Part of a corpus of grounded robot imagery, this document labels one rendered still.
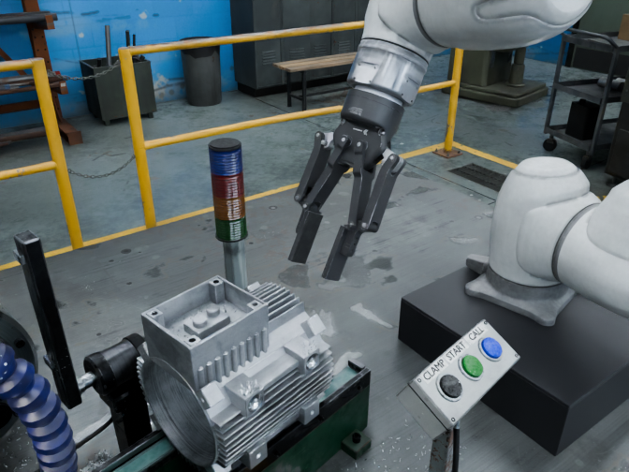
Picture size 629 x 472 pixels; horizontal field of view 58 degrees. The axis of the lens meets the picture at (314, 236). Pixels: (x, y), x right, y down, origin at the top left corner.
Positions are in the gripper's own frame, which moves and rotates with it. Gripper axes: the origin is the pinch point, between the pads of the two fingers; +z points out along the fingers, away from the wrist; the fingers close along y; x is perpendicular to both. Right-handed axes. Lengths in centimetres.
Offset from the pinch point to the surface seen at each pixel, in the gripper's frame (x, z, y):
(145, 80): 232, -37, -420
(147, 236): 39, 23, -87
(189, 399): -1.8, 27.7, -11.1
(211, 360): -11.5, 16.0, -0.8
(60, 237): 111, 74, -259
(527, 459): 40, 22, 24
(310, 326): 3.2, 10.7, 0.6
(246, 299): -4.9, 9.5, -4.7
